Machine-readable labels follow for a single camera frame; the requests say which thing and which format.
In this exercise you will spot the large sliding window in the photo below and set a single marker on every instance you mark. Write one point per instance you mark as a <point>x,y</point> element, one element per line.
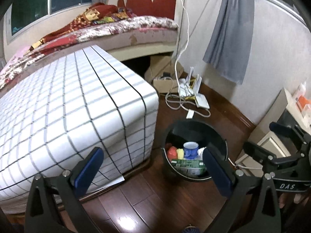
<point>48,0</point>

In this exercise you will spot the white plastic bottle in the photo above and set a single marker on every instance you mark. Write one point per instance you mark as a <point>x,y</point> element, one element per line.
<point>300,91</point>

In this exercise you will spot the floral bedspread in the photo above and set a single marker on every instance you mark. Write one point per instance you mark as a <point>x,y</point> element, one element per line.
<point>145,23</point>

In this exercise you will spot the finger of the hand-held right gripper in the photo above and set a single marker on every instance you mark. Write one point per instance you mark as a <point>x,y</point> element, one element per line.
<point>284,129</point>
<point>260,151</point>

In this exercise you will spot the large cardboard box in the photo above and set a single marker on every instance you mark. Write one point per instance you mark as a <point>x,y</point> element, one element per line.
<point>158,65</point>

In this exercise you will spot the white tissue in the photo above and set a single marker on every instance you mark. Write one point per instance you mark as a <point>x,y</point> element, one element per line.
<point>201,153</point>

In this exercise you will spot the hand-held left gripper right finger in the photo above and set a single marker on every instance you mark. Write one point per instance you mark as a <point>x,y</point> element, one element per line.
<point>217,172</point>

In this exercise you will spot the dark wooden table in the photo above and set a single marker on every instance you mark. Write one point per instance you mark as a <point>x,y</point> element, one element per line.
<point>138,170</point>

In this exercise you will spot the orange plastic bag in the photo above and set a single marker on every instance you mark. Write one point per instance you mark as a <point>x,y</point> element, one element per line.
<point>171,153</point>

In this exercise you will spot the blue paper cup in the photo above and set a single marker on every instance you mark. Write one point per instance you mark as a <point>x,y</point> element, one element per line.
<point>190,149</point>

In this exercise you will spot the white grid tablecloth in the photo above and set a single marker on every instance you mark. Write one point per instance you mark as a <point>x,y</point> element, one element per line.
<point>73,102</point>

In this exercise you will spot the black power adapter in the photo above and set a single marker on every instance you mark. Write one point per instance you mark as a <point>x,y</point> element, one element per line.
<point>166,75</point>

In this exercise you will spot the orange packet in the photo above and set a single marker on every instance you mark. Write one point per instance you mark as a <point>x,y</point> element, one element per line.
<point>303,104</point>

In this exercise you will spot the grey tied curtain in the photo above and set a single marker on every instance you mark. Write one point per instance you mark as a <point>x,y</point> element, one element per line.
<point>228,41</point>

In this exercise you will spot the person's right hand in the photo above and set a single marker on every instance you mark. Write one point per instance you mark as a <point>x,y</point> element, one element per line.
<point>283,200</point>

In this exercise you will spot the red patterned blanket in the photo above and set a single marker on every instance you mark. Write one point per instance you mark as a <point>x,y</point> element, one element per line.
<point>97,11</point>

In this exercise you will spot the small open cardboard box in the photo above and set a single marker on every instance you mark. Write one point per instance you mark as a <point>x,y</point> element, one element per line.
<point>160,85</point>

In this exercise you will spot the bed with red headboard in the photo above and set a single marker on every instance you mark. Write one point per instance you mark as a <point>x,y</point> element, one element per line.
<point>145,38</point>

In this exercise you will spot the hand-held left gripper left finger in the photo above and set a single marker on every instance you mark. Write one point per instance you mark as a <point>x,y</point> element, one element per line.
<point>88,172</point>

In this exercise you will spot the colourful patterned quilt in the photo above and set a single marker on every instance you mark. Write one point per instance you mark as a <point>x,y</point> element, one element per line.
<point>116,15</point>

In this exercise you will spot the yellow cloth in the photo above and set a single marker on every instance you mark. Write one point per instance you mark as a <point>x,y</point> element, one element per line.
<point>180,153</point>

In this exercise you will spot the printed paper carton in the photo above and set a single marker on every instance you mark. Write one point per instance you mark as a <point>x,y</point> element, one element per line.
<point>187,166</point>

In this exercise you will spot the white bedside cabinet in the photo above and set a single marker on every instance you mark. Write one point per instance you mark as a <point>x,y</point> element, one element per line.
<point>269,136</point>

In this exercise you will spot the white router with antennas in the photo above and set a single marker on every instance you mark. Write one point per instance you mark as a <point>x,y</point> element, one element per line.
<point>203,101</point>

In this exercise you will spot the small white network box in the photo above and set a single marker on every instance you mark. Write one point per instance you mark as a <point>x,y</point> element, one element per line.
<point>184,89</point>

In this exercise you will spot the pink bed sheet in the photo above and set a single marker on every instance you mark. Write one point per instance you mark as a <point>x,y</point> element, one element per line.
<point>23,54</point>

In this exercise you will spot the black plastic bucket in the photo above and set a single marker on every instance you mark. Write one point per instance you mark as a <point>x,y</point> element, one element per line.
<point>194,131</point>

